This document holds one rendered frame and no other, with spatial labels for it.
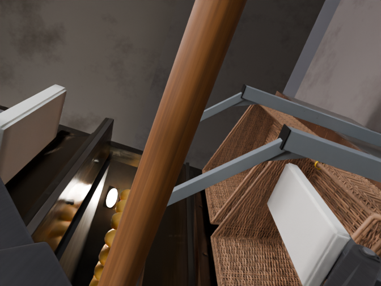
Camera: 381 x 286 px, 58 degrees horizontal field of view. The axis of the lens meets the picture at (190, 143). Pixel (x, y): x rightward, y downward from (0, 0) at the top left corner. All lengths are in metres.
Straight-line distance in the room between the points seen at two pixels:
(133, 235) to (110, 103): 3.11
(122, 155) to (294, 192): 1.73
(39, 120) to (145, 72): 3.08
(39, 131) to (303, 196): 0.13
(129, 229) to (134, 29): 2.98
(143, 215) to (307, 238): 0.13
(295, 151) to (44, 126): 0.57
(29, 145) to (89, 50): 3.15
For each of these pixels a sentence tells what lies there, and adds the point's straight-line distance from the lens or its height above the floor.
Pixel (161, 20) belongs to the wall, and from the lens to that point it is 3.18.
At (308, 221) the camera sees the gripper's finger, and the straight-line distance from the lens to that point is 0.17.
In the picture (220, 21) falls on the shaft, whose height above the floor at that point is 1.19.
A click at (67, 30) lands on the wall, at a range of 3.34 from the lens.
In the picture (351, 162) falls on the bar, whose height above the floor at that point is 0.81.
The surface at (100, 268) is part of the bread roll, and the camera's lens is 1.60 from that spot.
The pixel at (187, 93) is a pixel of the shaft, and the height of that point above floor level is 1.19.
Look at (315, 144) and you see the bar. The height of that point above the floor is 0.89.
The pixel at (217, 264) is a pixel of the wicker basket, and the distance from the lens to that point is 1.23.
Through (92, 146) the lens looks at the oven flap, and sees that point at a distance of 1.44.
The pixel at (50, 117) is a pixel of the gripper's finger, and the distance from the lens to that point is 0.18.
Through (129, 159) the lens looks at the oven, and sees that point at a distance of 1.89.
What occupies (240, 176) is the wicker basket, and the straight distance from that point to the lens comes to 1.88.
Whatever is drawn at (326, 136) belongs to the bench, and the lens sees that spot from 1.35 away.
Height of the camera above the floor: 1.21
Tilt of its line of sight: 8 degrees down
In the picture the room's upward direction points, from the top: 72 degrees counter-clockwise
